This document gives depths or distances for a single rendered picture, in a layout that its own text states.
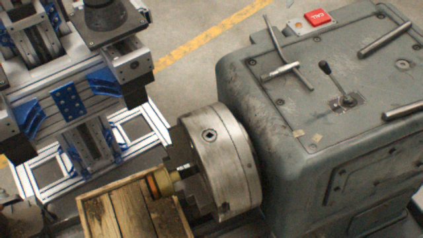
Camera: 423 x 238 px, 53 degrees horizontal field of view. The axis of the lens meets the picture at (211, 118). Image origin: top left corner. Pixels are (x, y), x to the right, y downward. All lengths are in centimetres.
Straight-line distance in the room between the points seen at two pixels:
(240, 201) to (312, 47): 48
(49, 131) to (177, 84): 135
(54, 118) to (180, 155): 67
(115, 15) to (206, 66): 155
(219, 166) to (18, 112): 80
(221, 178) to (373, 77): 48
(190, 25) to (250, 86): 223
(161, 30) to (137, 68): 185
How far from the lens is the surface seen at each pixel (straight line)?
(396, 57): 126
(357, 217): 149
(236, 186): 106
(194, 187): 112
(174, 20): 340
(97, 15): 150
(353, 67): 120
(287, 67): 115
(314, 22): 131
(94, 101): 169
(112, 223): 138
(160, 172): 115
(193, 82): 288
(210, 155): 103
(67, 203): 229
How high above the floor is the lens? 209
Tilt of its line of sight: 52 degrees down
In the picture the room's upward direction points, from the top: 7 degrees counter-clockwise
